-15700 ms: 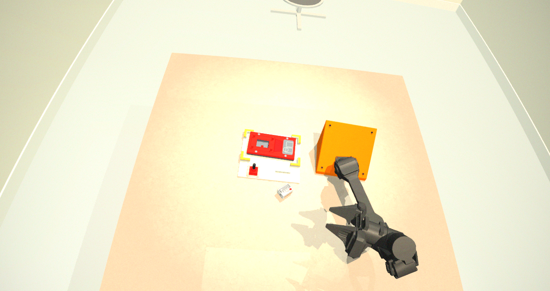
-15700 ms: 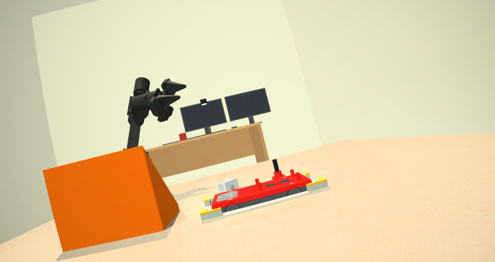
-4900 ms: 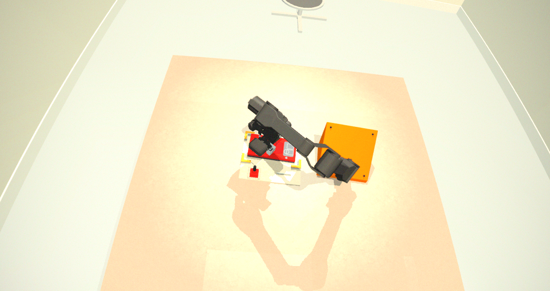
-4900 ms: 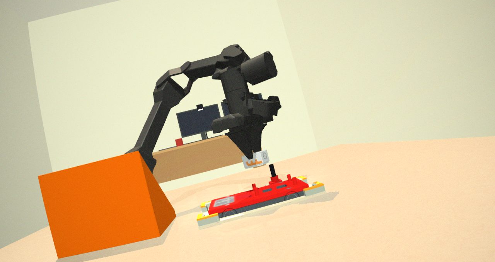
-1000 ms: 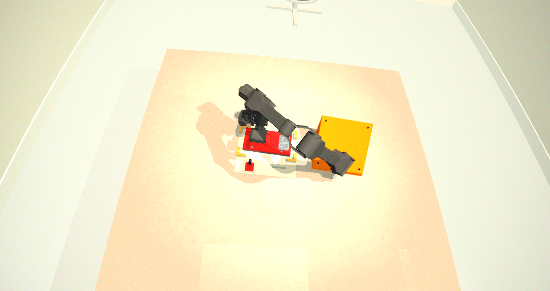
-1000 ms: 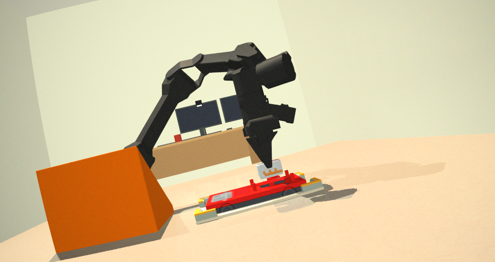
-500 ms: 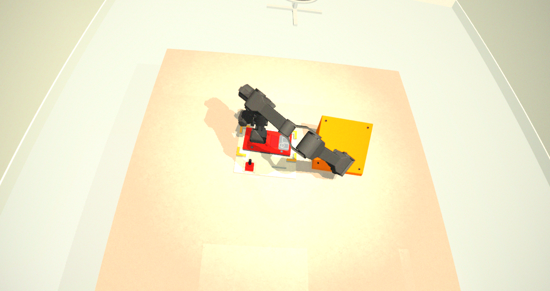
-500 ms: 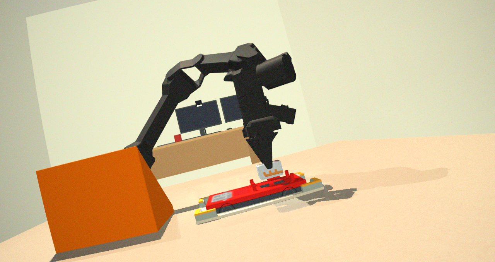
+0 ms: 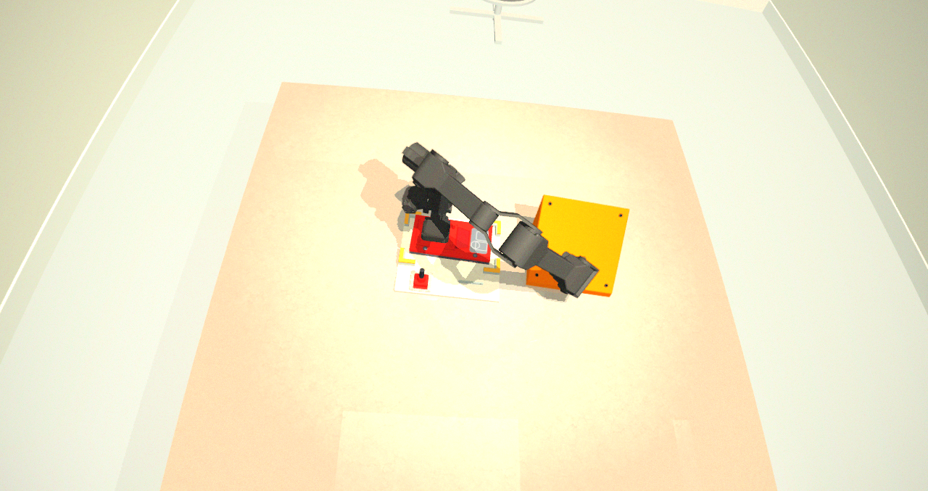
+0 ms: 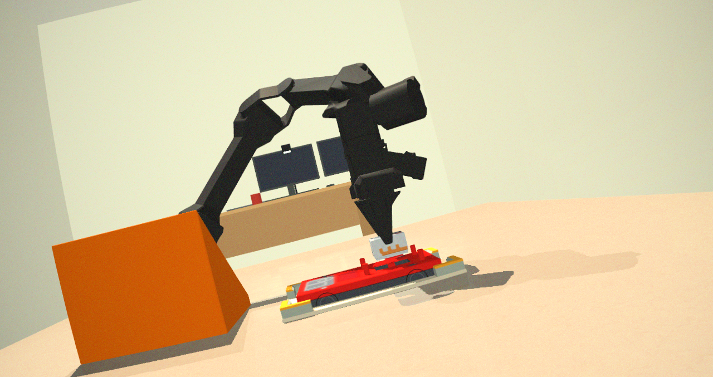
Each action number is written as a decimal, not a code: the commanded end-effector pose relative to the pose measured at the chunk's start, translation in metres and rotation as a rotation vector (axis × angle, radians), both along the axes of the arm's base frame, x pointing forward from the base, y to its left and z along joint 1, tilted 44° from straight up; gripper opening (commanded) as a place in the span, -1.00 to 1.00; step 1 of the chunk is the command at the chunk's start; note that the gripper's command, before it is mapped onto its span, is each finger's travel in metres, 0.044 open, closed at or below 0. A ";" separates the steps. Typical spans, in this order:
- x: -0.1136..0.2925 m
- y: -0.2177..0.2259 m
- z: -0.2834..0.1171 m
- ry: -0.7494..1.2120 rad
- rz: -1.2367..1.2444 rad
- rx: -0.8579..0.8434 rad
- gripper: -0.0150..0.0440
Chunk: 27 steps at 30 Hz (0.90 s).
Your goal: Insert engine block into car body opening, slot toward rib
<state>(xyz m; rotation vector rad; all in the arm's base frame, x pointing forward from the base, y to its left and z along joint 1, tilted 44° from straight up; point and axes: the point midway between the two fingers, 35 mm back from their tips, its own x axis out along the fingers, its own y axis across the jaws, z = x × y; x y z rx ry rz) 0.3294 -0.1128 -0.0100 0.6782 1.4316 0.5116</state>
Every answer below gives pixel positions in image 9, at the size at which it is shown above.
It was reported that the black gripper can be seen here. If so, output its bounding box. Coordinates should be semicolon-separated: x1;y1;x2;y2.
421;190;452;244

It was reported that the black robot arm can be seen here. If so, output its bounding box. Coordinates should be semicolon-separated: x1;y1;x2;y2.
402;142;600;299

